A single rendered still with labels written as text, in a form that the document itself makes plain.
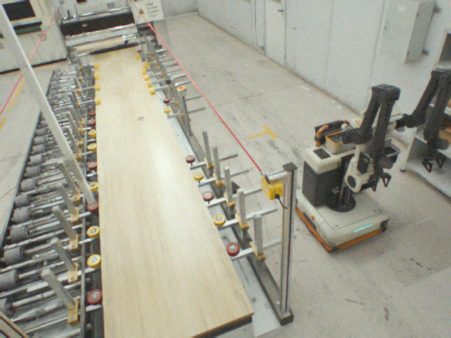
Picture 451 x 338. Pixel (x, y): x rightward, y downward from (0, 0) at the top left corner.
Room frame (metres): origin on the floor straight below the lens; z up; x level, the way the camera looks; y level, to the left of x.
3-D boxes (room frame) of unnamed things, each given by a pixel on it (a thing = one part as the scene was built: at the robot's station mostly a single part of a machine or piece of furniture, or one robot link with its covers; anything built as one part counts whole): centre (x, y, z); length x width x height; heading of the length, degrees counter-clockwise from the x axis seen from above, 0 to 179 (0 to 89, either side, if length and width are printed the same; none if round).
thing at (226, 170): (1.62, -0.01, 0.89); 0.04 x 0.04 x 0.48; 15
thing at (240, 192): (1.38, -0.08, 0.89); 0.04 x 0.04 x 0.48; 15
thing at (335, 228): (1.99, -1.03, 0.16); 0.67 x 0.64 x 0.25; 15
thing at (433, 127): (1.59, -1.35, 1.40); 0.11 x 0.06 x 0.43; 105
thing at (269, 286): (3.25, 0.43, 0.67); 5.11 x 0.08 x 0.10; 15
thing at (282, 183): (0.83, -0.19, 1.20); 0.15 x 0.12 x 1.00; 15
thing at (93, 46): (5.69, 1.65, 1.05); 1.43 x 0.12 x 0.12; 105
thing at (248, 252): (1.19, -0.18, 0.81); 0.43 x 0.03 x 0.04; 105
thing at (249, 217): (1.43, -0.12, 0.82); 0.43 x 0.03 x 0.04; 105
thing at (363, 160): (1.71, -1.10, 0.99); 0.28 x 0.16 x 0.22; 105
